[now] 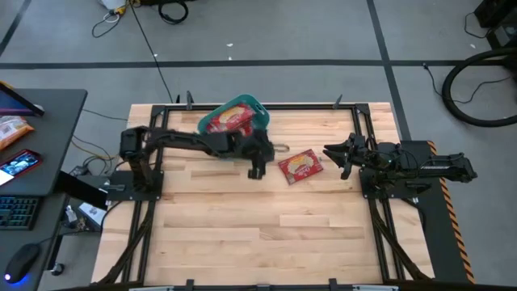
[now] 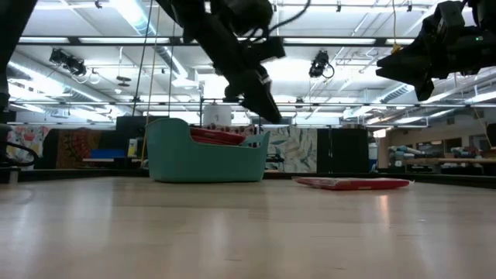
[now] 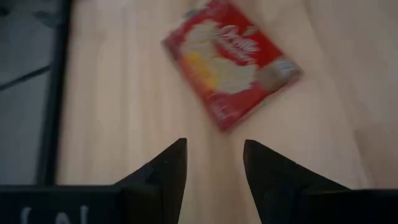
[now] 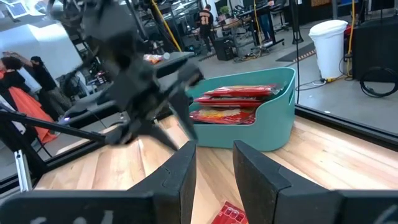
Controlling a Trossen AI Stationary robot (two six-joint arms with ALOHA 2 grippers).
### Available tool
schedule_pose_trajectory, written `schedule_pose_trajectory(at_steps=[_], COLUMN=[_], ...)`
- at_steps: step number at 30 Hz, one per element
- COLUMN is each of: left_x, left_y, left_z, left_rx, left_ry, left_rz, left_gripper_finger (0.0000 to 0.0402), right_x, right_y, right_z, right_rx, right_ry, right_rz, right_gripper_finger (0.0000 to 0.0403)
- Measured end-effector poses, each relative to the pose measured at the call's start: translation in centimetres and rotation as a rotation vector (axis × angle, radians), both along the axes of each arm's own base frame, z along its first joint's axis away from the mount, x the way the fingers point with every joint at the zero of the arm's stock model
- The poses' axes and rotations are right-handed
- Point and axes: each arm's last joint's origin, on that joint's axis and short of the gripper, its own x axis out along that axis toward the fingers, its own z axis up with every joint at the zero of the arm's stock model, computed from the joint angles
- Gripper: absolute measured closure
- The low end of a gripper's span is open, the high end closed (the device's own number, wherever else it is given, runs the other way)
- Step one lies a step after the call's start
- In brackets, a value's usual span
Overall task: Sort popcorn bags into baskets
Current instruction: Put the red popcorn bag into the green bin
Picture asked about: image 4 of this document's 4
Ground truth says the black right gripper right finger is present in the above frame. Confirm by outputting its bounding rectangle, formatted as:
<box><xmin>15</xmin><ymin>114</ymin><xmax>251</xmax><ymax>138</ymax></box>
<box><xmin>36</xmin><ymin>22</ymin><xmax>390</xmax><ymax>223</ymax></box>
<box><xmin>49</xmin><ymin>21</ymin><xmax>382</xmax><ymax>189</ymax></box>
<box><xmin>232</xmin><ymin>139</ymin><xmax>340</xmax><ymax>224</ymax></box>

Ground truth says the black equipment case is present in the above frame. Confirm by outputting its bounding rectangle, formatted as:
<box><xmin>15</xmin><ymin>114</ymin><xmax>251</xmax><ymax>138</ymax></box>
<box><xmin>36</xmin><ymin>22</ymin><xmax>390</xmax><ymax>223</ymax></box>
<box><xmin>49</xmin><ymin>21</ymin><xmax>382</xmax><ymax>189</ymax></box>
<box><xmin>351</xmin><ymin>15</ymin><xmax>398</xmax><ymax>82</ymax></box>

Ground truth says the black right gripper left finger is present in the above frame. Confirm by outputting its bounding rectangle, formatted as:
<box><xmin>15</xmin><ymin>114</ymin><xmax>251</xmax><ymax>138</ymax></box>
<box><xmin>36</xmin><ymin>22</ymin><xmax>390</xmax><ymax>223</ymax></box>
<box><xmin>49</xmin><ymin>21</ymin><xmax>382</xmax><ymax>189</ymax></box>
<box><xmin>129</xmin><ymin>139</ymin><xmax>198</xmax><ymax>224</ymax></box>

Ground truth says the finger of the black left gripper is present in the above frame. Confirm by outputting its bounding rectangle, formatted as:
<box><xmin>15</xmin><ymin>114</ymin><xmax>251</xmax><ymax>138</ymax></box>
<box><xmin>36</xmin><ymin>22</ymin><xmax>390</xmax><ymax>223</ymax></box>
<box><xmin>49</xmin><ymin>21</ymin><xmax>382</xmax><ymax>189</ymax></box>
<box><xmin>169</xmin><ymin>86</ymin><xmax>199</xmax><ymax>141</ymax></box>
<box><xmin>105</xmin><ymin>119</ymin><xmax>180</xmax><ymax>152</ymax></box>

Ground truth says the person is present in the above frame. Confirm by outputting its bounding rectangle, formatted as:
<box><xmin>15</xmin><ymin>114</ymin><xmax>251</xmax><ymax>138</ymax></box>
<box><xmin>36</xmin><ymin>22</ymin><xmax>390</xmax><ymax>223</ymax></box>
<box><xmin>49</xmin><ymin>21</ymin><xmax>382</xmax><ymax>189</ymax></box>
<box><xmin>0</xmin><ymin>55</ymin><xmax>58</xmax><ymax>146</ymax></box>
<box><xmin>257</xmin><ymin>0</ymin><xmax>276</xmax><ymax>43</ymax></box>
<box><xmin>196</xmin><ymin>4</ymin><xmax>216</xmax><ymax>57</ymax></box>
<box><xmin>29</xmin><ymin>55</ymin><xmax>74</xmax><ymax>110</ymax></box>

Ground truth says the thin black hanging cable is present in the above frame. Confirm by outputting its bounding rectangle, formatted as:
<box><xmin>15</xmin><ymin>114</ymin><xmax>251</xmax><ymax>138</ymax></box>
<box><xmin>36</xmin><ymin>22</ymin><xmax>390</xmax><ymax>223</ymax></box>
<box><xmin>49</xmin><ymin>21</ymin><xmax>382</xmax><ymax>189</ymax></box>
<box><xmin>292</xmin><ymin>0</ymin><xmax>301</xmax><ymax>105</ymax></box>

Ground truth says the yellow power strip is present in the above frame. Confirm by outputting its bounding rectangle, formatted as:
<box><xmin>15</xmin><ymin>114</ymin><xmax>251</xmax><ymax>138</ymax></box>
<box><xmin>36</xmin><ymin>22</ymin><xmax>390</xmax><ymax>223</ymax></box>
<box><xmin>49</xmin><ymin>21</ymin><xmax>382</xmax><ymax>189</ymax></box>
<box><xmin>312</xmin><ymin>77</ymin><xmax>336</xmax><ymax>85</ymax></box>

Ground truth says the black mat striped edge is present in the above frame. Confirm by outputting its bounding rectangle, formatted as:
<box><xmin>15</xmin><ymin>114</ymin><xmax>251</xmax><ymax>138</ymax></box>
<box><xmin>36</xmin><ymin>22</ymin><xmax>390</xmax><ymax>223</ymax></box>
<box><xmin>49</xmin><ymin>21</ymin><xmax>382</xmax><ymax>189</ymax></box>
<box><xmin>275</xmin><ymin>42</ymin><xmax>317</xmax><ymax>62</ymax></box>

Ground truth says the black metal rig frame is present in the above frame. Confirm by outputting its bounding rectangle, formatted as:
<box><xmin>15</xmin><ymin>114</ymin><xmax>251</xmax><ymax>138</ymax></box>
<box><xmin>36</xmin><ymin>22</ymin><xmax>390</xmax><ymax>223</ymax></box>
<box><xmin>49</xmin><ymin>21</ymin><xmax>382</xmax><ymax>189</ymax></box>
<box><xmin>0</xmin><ymin>102</ymin><xmax>398</xmax><ymax>194</ymax></box>

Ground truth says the small black box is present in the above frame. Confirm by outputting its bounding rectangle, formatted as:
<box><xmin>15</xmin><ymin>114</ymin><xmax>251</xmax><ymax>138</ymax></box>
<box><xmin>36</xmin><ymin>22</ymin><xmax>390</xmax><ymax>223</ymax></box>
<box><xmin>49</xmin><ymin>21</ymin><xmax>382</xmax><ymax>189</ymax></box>
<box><xmin>213</xmin><ymin>36</ymin><xmax>236</xmax><ymax>62</ymax></box>

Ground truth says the black standing desk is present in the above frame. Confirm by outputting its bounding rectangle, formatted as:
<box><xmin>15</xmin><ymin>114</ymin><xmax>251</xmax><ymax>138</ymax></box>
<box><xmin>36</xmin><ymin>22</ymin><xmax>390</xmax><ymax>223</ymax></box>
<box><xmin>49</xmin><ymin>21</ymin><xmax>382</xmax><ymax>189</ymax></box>
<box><xmin>236</xmin><ymin>2</ymin><xmax>285</xmax><ymax>47</ymax></box>

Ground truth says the yellow cable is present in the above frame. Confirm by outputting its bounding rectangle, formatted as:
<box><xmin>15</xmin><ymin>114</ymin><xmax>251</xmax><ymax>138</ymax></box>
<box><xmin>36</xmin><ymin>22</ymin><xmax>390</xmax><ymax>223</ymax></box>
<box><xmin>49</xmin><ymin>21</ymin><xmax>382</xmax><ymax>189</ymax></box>
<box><xmin>252</xmin><ymin>0</ymin><xmax>261</xmax><ymax>44</ymax></box>
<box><xmin>345</xmin><ymin>0</ymin><xmax>356</xmax><ymax>77</ymax></box>

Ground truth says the yellow hose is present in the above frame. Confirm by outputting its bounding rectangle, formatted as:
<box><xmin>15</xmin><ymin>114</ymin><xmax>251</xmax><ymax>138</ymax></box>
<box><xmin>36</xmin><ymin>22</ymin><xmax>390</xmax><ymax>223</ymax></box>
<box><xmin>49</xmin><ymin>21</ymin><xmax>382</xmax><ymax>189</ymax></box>
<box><xmin>151</xmin><ymin>0</ymin><xmax>183</xmax><ymax>53</ymax></box>

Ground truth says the orange snack bag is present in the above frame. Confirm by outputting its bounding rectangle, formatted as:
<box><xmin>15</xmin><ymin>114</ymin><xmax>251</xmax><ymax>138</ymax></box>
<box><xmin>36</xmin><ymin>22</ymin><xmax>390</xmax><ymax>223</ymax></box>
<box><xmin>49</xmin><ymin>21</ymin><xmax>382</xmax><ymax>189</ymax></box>
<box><xmin>142</xmin><ymin>52</ymin><xmax>171</xmax><ymax>65</ymax></box>

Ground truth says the silver aluminium post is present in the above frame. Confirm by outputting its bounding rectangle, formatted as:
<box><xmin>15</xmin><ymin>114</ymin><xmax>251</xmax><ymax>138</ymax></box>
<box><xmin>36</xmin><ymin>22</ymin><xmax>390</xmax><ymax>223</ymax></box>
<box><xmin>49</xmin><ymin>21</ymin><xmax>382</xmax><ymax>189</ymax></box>
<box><xmin>14</xmin><ymin>149</ymin><xmax>34</xmax><ymax>192</ymax></box>

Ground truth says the black side desk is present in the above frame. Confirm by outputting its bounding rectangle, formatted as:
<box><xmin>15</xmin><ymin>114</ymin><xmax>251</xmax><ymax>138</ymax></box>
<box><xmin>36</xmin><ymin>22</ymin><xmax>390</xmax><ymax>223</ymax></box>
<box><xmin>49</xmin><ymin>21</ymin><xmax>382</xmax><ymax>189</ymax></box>
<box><xmin>58</xmin><ymin>51</ymin><xmax>197</xmax><ymax>128</ymax></box>

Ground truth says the white trash bin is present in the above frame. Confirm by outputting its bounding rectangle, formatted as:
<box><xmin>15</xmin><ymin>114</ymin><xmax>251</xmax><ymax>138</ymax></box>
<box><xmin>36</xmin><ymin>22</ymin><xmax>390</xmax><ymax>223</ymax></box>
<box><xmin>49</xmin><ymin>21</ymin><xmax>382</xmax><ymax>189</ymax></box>
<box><xmin>308</xmin><ymin>19</ymin><xmax>349</xmax><ymax>80</ymax></box>

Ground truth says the black coiled cable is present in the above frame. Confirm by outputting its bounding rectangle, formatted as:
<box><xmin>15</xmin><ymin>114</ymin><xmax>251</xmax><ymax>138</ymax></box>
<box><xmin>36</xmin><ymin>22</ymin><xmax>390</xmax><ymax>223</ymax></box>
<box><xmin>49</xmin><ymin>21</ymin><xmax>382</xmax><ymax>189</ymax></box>
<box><xmin>359</xmin><ymin>66</ymin><xmax>398</xmax><ymax>98</ymax></box>

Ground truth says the teal plastic basket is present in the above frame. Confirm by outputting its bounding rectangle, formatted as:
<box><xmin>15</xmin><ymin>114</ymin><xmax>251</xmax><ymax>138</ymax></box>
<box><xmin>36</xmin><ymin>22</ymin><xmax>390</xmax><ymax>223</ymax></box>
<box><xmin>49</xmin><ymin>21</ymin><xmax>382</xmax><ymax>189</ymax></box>
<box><xmin>185</xmin><ymin>67</ymin><xmax>296</xmax><ymax>152</ymax></box>

